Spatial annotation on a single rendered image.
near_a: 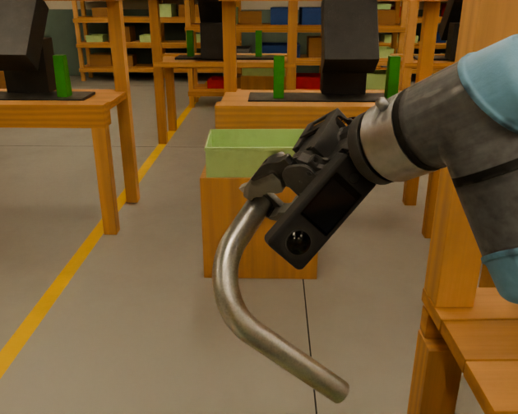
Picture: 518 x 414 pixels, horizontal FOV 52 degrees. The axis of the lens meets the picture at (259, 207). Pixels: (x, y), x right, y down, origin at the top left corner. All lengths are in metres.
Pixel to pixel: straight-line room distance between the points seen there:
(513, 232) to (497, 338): 0.84
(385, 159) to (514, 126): 0.11
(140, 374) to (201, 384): 0.28
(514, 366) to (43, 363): 2.04
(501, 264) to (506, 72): 0.14
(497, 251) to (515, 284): 0.03
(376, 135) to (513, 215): 0.13
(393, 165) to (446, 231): 0.76
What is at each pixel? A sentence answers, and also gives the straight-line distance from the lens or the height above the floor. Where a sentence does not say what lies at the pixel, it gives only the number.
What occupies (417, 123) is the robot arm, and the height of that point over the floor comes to 1.46.
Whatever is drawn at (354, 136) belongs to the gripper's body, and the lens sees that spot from 0.49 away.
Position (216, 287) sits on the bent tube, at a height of 1.24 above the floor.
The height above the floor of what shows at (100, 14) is 1.18.
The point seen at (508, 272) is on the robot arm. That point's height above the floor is 1.36.
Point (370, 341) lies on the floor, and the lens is 2.67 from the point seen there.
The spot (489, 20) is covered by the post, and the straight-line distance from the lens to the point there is 1.13.
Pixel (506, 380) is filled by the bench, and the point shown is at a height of 0.88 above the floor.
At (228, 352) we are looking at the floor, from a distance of 2.55.
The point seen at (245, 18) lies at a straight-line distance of 7.72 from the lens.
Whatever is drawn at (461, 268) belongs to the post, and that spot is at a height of 0.98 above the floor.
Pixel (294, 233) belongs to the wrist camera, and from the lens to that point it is 0.50.
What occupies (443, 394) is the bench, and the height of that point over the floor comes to 0.63.
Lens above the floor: 1.55
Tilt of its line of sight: 22 degrees down
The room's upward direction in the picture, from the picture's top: straight up
